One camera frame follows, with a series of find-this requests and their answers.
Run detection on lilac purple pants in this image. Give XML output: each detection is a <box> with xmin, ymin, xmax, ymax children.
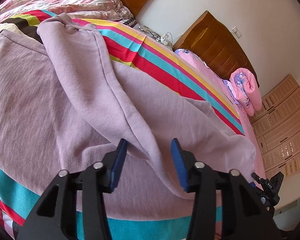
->
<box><xmin>0</xmin><ymin>13</ymin><xmax>257</xmax><ymax>222</ymax></box>

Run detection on rainbow striped bed sheet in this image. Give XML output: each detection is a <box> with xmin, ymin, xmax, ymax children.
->
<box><xmin>0</xmin><ymin>9</ymin><xmax>246</xmax><ymax>240</ymax></box>

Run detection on beige panelled wardrobe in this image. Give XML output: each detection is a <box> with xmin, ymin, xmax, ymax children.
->
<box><xmin>250</xmin><ymin>75</ymin><xmax>300</xmax><ymax>179</ymax></box>

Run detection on pink bed cover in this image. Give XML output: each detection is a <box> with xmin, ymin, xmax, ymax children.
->
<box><xmin>175</xmin><ymin>49</ymin><xmax>266</xmax><ymax>178</ymax></box>

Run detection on right wooden headboard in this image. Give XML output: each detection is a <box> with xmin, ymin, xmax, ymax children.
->
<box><xmin>173</xmin><ymin>11</ymin><xmax>257</xmax><ymax>79</ymax></box>

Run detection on white power strip charger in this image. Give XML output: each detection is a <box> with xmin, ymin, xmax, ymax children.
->
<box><xmin>160</xmin><ymin>32</ymin><xmax>173</xmax><ymax>47</ymax></box>

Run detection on nightstand with patterned cloth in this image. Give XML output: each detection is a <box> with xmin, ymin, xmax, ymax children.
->
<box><xmin>133</xmin><ymin>23</ymin><xmax>173</xmax><ymax>50</ymax></box>

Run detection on white wall socket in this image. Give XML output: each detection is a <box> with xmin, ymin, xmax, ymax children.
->
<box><xmin>232</xmin><ymin>26</ymin><xmax>242</xmax><ymax>38</ymax></box>

